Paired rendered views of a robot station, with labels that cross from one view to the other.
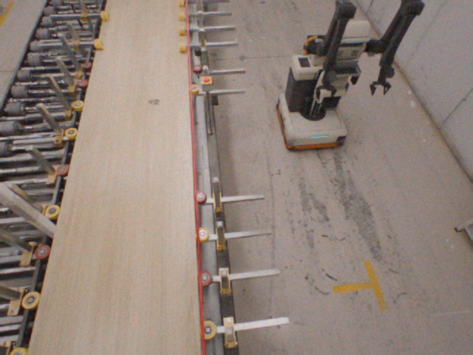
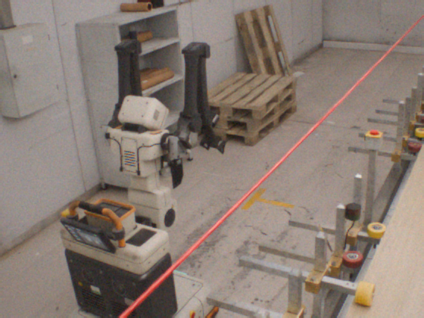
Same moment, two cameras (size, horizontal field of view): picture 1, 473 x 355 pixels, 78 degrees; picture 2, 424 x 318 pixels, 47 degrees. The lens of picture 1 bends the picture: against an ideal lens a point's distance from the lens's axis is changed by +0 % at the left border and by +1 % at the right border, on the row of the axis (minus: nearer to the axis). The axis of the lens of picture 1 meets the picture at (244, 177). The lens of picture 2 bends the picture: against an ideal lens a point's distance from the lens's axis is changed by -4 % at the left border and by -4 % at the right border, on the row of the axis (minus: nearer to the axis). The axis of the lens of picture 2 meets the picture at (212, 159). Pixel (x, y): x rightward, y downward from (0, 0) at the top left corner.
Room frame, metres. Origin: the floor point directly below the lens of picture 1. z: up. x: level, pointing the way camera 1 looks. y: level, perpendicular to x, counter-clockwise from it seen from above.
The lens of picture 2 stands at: (3.69, 1.16, 2.12)
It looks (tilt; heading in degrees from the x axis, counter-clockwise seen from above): 24 degrees down; 222
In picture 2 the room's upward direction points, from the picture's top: 4 degrees counter-clockwise
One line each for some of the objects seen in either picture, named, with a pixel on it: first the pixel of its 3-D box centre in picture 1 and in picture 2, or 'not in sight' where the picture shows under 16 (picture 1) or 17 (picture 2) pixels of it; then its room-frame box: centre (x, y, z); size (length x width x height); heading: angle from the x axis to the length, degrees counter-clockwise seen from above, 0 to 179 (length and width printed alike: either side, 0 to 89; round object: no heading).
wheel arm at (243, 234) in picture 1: (236, 235); (390, 138); (0.66, 0.03, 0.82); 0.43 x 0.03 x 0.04; 100
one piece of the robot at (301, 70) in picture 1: (317, 82); (122, 263); (2.41, -0.67, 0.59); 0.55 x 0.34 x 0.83; 100
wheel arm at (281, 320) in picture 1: (247, 326); (403, 114); (0.17, -0.06, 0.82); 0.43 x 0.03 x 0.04; 100
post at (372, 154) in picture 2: (209, 112); (370, 189); (1.58, 0.29, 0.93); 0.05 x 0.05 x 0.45; 10
